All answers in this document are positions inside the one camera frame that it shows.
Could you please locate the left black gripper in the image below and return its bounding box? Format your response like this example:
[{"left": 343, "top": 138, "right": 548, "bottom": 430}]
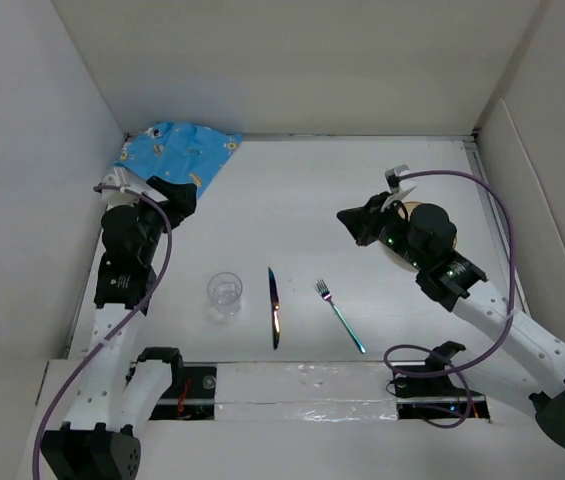
[{"left": 123, "top": 177, "right": 194, "bottom": 264}]

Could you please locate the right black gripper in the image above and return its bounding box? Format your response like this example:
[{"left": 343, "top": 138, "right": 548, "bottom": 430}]
[{"left": 335, "top": 191, "right": 427, "bottom": 271}]

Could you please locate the blue space-print cloth placemat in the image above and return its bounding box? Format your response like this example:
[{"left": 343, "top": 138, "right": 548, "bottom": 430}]
[{"left": 114, "top": 122, "right": 243, "bottom": 196}]

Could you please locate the beige ceramic plate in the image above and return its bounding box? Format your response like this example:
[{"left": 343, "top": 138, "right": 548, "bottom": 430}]
[{"left": 379, "top": 201, "right": 457, "bottom": 271}]

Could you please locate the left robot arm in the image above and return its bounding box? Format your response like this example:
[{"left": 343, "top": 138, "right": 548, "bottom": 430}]
[{"left": 32, "top": 176, "right": 197, "bottom": 479}]

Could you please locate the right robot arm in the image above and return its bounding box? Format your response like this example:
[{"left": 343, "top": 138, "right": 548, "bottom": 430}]
[{"left": 336, "top": 192, "right": 565, "bottom": 449}]

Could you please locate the iridescent fork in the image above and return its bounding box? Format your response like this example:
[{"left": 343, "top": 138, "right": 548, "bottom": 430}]
[{"left": 315, "top": 279, "right": 367, "bottom": 354}]

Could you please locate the clear plastic cup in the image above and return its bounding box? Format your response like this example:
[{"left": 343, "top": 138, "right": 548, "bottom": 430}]
[{"left": 207, "top": 272, "right": 243, "bottom": 323}]

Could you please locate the iridescent table knife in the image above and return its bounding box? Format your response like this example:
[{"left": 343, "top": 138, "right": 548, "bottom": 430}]
[{"left": 268, "top": 268, "right": 281, "bottom": 350}]

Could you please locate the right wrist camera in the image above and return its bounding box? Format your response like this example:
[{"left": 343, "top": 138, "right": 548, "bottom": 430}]
[{"left": 383, "top": 164, "right": 417, "bottom": 209}]

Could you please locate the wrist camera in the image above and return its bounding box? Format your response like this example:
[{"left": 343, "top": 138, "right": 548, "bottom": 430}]
[
  {"left": 100, "top": 166, "right": 147, "bottom": 207},
  {"left": 383, "top": 164, "right": 417, "bottom": 209}
]

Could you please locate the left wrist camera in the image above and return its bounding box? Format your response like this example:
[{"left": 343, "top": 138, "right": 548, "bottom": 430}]
[{"left": 100, "top": 166, "right": 147, "bottom": 207}]

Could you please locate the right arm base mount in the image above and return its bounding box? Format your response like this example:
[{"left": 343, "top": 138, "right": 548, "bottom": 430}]
[{"left": 385, "top": 374, "right": 491, "bottom": 421}]

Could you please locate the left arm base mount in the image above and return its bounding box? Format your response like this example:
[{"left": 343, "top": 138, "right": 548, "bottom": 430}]
[{"left": 149, "top": 363, "right": 217, "bottom": 421}]

